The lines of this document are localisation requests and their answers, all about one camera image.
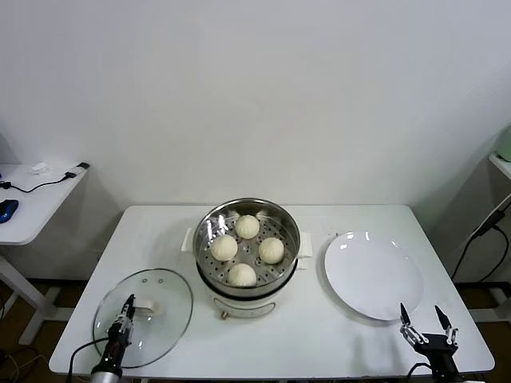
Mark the blue computer mouse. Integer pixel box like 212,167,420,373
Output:
0,198,20,223

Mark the white round plate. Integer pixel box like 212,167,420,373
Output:
318,231,425,325

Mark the pale green appliance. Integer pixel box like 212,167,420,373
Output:
496,125,511,163

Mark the black cable with adapter plugs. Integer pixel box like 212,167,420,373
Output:
0,161,91,194

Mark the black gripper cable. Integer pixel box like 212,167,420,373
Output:
406,361,434,383
66,337,111,378

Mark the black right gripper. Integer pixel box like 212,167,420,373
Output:
399,302,459,374

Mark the white side shelf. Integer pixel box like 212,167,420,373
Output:
489,152,511,183

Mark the glass lid with white handle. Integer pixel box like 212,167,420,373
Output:
92,267,194,369

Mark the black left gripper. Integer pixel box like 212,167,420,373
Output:
104,294,137,358

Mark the white steamed baozi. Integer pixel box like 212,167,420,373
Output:
210,234,239,262
258,237,285,265
234,214,260,239
227,263,257,287

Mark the black power cable with brick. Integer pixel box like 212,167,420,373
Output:
450,195,511,280

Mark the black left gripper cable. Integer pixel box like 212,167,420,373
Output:
66,337,111,378

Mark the white side desk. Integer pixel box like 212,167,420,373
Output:
0,161,91,346

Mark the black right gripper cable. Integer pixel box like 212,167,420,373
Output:
406,361,434,383

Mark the white electric cooker pot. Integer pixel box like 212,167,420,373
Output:
195,255,311,321

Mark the stainless steel steamer basket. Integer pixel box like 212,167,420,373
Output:
181,197,313,298

